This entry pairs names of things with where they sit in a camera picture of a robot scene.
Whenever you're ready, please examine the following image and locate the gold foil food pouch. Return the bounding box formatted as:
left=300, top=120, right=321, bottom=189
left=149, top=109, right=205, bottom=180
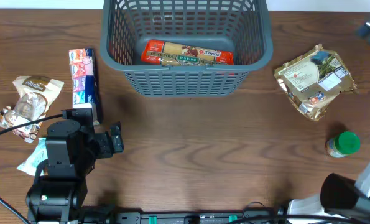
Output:
left=274, top=44, right=357, bottom=121

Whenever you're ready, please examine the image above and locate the orange spaghetti packet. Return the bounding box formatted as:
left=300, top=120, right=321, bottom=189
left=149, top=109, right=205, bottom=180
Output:
left=141, top=40, right=234, bottom=66

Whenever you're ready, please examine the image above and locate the green lid jar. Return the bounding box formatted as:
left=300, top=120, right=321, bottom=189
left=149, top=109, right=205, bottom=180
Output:
left=325, top=131, right=361, bottom=158

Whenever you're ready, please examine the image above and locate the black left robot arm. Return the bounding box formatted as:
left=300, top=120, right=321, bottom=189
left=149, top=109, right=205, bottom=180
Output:
left=26, top=119, right=124, bottom=223

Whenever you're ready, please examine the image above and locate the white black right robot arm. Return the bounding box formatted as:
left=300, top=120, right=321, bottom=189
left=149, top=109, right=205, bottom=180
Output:
left=285, top=19, right=370, bottom=223

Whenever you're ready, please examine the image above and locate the tissue pocket pack bundle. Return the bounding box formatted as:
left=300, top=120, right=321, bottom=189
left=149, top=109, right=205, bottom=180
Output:
left=68, top=48, right=101, bottom=125

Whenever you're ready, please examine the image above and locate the small teal white sachet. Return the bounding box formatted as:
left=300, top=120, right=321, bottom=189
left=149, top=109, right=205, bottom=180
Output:
left=17, top=138, right=48, bottom=176

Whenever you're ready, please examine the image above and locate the beige snack bag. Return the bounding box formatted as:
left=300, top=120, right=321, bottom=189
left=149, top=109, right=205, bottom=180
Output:
left=0, top=76, right=64, bottom=129

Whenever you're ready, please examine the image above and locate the grey plastic basket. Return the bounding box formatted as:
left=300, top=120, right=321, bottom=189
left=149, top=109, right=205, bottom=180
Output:
left=100, top=0, right=273, bottom=97

